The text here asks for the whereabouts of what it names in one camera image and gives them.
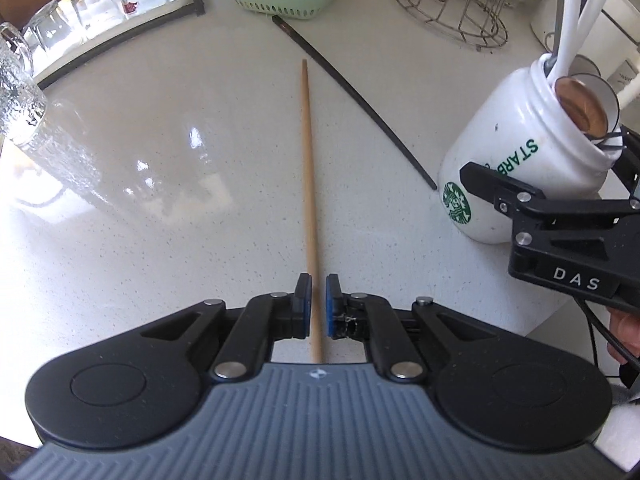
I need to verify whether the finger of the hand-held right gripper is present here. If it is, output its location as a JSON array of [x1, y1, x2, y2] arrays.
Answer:
[[458, 160, 631, 227], [602, 127, 640, 199]]

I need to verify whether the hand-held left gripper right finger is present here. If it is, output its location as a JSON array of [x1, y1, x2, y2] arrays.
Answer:
[[324, 273, 511, 381]]

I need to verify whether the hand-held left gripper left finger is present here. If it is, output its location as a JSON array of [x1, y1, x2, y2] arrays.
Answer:
[[127, 273, 315, 382]]

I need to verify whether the white ceramic mug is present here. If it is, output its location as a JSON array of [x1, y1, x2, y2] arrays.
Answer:
[[437, 54, 624, 245]]

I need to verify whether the copper spoon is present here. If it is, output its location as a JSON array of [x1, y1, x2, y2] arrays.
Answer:
[[555, 76, 610, 140]]

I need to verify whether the light wooden chopstick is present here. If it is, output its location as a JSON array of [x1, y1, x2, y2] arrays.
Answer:
[[298, 58, 325, 365]]

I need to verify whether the dark brown chopstick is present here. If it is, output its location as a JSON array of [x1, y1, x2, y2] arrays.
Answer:
[[271, 14, 439, 192]]

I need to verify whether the person's right hand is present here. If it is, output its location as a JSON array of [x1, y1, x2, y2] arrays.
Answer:
[[606, 307, 640, 364]]

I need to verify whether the white electric pot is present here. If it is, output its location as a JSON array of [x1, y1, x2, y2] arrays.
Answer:
[[528, 0, 640, 106]]

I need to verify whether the row of upturned glasses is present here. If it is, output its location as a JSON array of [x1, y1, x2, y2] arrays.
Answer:
[[29, 0, 194, 91]]

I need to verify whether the textured glass mug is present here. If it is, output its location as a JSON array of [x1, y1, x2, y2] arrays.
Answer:
[[0, 22, 49, 144]]

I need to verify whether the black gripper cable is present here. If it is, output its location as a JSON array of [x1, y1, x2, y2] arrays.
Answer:
[[574, 297, 640, 387]]

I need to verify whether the metal wire cup rack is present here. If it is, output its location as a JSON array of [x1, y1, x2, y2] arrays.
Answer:
[[391, 0, 510, 53]]

